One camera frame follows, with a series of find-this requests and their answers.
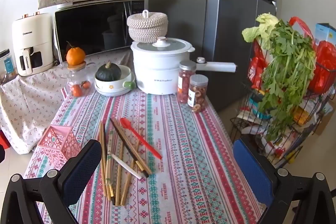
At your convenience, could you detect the pink perforated utensil holder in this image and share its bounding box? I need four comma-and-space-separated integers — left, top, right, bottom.
37, 124, 82, 170

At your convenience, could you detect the black chopstick with yellow band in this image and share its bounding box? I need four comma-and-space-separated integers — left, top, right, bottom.
110, 120, 150, 178

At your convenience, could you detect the grey refrigerator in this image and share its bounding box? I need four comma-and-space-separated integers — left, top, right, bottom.
149, 0, 279, 114

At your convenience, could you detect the black wire storage rack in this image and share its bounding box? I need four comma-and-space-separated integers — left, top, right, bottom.
230, 38, 336, 169

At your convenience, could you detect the glass jar with wooden lid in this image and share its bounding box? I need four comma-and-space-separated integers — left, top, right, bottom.
64, 61, 92, 98

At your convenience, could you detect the white electric cooking pot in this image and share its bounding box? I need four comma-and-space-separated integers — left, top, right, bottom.
130, 38, 238, 95

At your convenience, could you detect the red snack packet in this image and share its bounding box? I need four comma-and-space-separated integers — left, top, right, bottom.
248, 40, 268, 89

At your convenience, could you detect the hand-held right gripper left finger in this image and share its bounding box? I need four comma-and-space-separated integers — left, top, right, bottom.
0, 139, 102, 224

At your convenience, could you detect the bunch of leafy greens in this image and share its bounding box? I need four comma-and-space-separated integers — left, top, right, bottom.
259, 19, 317, 142

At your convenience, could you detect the blue cardboard box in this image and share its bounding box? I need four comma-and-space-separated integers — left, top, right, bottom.
315, 23, 336, 47

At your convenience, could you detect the red plastic spoon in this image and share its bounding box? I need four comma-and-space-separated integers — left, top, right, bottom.
120, 118, 163, 160

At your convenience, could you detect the dark brown wooden chopstick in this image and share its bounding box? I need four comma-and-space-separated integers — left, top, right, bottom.
110, 118, 152, 175

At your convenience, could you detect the bamboo chopstick with green print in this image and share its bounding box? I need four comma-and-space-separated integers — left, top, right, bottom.
109, 131, 116, 206

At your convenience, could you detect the large orange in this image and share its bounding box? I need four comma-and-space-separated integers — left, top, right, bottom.
66, 42, 86, 66

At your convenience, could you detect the white dish with green handle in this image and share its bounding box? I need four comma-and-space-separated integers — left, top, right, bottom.
94, 65, 136, 97

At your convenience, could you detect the jar of red dried fruit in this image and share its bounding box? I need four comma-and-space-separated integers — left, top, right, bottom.
177, 60, 197, 103

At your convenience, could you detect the glass pot lid white knob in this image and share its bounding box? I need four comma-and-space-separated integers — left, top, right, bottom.
133, 36, 193, 52

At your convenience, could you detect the white plastic spoon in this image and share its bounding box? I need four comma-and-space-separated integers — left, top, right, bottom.
110, 154, 142, 179

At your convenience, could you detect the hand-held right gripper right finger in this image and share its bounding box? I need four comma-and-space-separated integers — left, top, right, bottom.
232, 138, 336, 224

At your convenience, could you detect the cream air fryer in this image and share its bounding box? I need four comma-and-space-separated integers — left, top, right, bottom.
11, 12, 54, 77

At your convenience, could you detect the white plastic bag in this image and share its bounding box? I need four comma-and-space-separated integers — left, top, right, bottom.
241, 126, 265, 140

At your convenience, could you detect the red plastic stool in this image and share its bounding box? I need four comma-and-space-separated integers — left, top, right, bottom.
0, 132, 11, 155

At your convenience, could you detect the dark green squash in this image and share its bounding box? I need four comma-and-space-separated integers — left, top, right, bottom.
95, 62, 122, 82

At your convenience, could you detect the teal snack packet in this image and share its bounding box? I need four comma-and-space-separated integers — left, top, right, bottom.
248, 97, 272, 121

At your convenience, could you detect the woven rope basket with lid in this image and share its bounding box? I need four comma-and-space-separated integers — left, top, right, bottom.
127, 10, 169, 44

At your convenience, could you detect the clear jar with blue label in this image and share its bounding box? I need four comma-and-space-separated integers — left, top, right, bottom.
0, 49, 17, 85

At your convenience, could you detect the white small-flower print cloth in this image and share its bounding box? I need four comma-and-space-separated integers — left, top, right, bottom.
0, 49, 134, 155

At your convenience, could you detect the jar of dried fruit rings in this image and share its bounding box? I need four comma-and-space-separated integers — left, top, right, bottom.
188, 74, 209, 113

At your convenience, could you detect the red plastic bag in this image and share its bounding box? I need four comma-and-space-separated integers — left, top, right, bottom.
289, 17, 336, 94

